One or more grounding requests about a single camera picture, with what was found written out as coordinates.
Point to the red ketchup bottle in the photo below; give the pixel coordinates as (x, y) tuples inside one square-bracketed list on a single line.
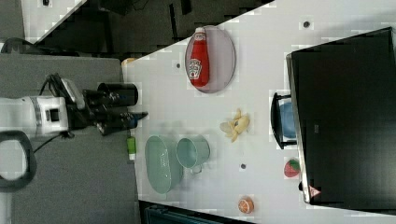
[(198, 69)]

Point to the red toy strawberry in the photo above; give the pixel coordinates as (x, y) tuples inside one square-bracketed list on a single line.
[(292, 168)]

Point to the yellow peeled toy banana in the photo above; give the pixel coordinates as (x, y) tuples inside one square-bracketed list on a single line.
[(237, 125)]

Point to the black toaster oven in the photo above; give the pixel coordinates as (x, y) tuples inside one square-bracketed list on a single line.
[(343, 97)]

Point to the blue round plate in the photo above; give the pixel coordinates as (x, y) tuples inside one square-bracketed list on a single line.
[(287, 120)]

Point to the grey round plate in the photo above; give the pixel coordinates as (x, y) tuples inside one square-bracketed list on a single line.
[(221, 59)]

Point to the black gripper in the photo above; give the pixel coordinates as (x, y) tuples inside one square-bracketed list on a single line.
[(103, 109)]

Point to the green metal mug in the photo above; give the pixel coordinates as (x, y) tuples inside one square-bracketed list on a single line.
[(192, 153)]

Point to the green white marker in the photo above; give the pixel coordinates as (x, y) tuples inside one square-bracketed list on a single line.
[(131, 146)]

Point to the green oval colander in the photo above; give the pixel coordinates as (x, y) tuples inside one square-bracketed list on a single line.
[(163, 168)]

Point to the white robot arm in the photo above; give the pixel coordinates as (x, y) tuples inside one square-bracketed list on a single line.
[(39, 116)]

